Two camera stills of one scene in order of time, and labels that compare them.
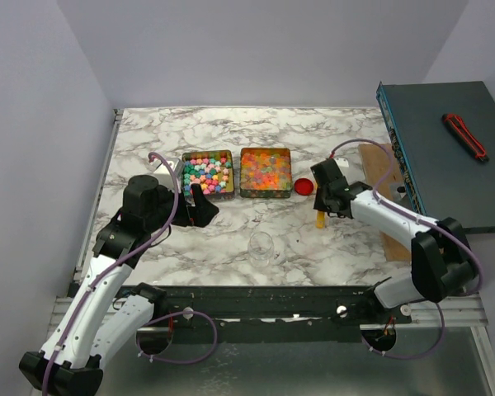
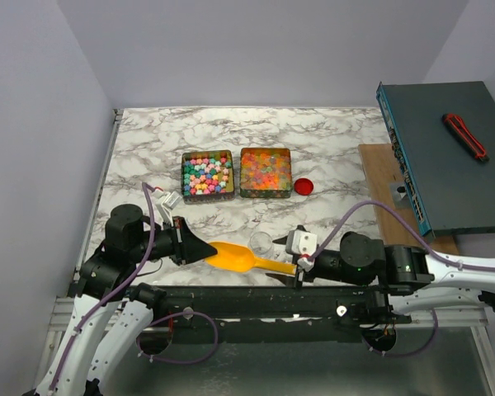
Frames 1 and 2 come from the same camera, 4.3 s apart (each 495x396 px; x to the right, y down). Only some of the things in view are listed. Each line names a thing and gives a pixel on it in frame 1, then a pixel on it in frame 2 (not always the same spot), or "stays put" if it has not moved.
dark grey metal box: [454, 143] stays put
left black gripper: [200, 214] → [187, 247]
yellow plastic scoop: [321, 219] → [240, 258]
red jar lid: [304, 186] stays put
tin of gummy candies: [266, 172] stays put
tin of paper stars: [212, 172] stays put
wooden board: [377, 162] stays put
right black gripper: [326, 191] → [298, 265]
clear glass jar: [261, 249] stays put
